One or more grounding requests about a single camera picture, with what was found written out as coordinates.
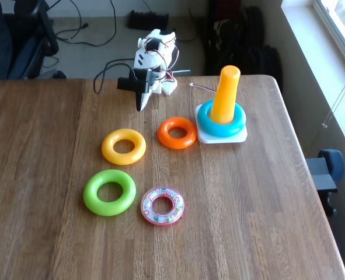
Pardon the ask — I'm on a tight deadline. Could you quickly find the blue plastic toy ring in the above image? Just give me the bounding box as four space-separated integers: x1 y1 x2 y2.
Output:
196 99 247 138

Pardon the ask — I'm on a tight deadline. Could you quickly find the black power strip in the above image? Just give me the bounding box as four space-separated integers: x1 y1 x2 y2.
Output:
127 10 170 32

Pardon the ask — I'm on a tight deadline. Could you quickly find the orange peg white base stacker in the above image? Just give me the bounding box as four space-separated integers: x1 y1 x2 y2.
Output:
195 65 248 144

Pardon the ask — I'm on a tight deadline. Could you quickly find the black backpack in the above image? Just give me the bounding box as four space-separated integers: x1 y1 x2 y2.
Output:
205 5 283 86

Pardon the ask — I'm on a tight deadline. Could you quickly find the black office chair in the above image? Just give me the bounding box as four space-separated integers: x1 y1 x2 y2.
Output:
0 0 67 80

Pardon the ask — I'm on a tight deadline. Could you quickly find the blue chair armrest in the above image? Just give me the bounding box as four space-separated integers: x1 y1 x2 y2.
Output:
305 149 345 217

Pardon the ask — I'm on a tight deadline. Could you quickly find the black camera box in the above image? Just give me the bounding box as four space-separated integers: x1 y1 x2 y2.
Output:
117 69 156 95

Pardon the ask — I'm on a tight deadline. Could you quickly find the orange plastic toy ring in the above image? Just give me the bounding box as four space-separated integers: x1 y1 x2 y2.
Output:
156 117 197 150

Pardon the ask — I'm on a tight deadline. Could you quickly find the black camera cable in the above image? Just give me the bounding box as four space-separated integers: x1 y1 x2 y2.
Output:
93 57 138 95

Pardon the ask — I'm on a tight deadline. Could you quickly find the small white connector wire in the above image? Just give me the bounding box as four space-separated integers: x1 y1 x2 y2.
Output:
189 82 217 95

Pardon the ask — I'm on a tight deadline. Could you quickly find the black floor cable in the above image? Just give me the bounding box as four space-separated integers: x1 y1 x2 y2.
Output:
54 0 118 48

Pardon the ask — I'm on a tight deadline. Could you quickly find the yellow plastic toy ring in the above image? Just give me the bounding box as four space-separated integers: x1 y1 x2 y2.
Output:
101 128 147 166

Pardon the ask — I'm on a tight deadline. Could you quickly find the green plastic toy ring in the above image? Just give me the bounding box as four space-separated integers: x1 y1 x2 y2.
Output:
83 169 137 217

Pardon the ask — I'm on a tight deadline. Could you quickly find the clear pink rattle ring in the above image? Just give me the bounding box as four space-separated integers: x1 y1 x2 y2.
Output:
140 187 186 226

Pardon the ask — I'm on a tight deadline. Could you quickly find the white blind cord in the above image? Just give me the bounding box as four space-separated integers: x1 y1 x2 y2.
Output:
320 62 345 129

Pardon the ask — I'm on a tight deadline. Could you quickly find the window frame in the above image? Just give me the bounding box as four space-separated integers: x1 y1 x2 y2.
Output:
311 0 345 59

